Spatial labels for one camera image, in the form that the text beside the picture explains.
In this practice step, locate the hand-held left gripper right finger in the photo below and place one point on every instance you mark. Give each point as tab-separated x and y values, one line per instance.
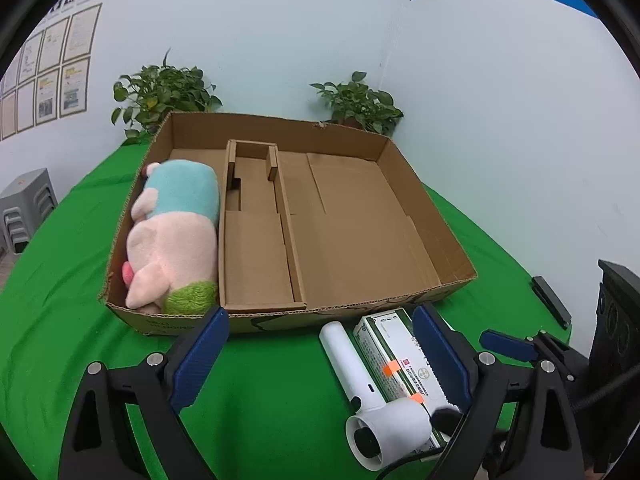
442	355

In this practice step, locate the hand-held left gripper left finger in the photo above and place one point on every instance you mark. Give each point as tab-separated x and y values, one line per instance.
200	360

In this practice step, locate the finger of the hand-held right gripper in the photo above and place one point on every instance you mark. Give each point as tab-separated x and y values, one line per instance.
550	301
505	344

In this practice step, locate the green and white medicine box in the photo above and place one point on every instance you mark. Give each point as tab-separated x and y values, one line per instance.
390	345

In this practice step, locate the white hair dryer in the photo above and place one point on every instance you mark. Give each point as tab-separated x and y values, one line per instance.
345	360

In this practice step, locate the brown cardboard box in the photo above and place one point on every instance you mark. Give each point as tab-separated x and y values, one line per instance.
350	210

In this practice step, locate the pink and teal plush toy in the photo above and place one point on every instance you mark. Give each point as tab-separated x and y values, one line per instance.
170	240

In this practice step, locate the green tablecloth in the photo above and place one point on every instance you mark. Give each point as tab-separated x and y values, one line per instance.
50	335

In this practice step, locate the stack of grey stools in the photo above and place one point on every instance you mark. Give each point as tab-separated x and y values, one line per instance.
25	205

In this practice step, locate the small green potted plant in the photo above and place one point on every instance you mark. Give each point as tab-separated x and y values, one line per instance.
357	102

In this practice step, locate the bushy green potted plant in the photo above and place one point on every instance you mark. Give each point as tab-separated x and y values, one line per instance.
160	90

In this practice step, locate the white wall conduit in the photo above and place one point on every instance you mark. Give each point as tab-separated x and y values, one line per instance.
389	60

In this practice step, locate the group of framed wall certificates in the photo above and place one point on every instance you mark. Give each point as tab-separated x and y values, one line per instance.
75	80

